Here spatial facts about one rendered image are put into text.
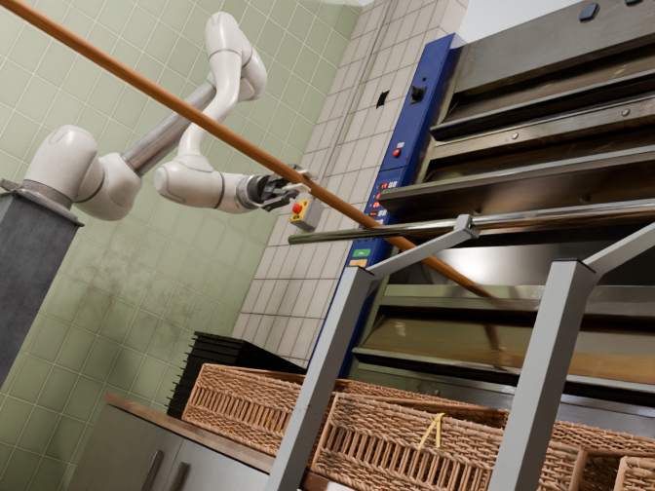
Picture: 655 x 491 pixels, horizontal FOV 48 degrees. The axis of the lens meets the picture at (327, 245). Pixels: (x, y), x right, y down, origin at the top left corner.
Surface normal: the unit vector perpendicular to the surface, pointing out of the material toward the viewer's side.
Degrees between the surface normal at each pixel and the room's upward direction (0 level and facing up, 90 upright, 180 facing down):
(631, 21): 90
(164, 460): 90
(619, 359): 70
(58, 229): 90
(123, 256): 90
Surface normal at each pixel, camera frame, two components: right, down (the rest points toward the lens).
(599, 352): -0.59, -0.72
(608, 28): -0.76, -0.43
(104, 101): 0.56, -0.04
